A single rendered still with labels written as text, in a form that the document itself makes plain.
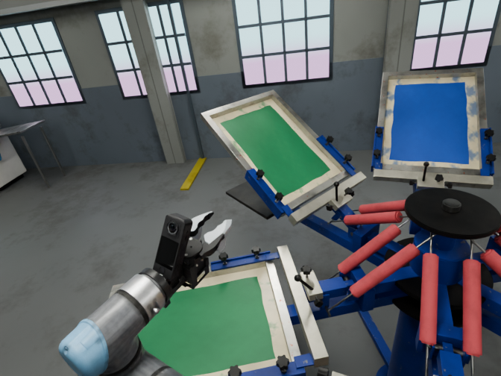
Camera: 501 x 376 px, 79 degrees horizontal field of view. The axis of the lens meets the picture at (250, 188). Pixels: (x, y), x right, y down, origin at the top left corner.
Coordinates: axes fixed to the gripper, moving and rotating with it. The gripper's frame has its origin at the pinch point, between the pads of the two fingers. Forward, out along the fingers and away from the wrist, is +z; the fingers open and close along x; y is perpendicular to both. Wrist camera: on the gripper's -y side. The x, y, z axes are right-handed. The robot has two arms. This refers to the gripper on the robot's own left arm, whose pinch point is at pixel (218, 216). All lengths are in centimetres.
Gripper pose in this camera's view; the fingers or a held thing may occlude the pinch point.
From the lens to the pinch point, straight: 67.8
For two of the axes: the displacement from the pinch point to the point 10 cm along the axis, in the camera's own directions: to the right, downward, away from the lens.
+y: 0.0, 8.2, 5.7
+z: 5.2, -4.9, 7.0
